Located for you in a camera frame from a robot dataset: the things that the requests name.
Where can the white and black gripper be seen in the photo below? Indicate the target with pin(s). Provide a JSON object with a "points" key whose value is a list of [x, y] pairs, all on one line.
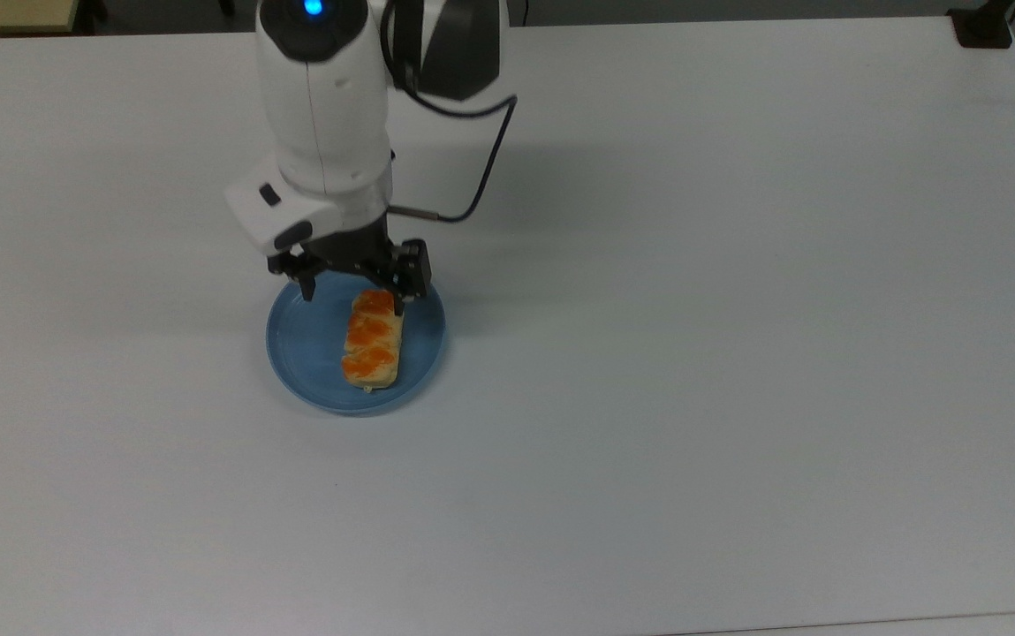
{"points": [[291, 212]]}

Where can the blue round plate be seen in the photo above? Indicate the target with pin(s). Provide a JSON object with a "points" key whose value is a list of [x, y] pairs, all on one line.
{"points": [[321, 353]]}

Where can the orange glazed bread loaf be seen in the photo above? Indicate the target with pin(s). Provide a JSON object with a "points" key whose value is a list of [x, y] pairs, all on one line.
{"points": [[372, 338]]}

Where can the wooden furniture piece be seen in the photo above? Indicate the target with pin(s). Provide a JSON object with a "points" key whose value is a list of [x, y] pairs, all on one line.
{"points": [[8, 14]]}

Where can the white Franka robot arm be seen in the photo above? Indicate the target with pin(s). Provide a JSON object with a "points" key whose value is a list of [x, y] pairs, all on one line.
{"points": [[321, 97]]}

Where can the black clamp mount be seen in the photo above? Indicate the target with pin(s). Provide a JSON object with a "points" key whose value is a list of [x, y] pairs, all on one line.
{"points": [[984, 25]]}

